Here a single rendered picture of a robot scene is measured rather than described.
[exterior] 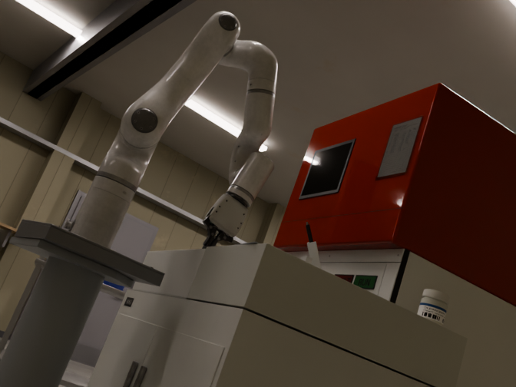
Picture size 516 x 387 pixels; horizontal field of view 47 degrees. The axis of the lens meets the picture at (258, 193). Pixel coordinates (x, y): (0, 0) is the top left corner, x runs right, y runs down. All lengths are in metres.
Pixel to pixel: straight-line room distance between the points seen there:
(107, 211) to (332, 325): 0.68
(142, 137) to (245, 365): 0.71
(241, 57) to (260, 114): 0.20
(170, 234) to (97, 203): 7.56
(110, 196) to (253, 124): 0.48
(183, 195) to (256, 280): 8.06
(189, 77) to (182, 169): 7.57
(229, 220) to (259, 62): 0.50
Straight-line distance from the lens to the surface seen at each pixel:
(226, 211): 1.72
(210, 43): 1.79
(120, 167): 1.68
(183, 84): 1.77
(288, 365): 1.33
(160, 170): 9.15
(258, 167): 1.76
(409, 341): 1.51
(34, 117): 8.63
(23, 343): 1.64
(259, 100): 1.81
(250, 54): 1.87
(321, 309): 1.36
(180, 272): 1.71
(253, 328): 1.27
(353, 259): 2.14
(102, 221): 1.65
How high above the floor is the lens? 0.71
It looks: 16 degrees up
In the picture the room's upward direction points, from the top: 20 degrees clockwise
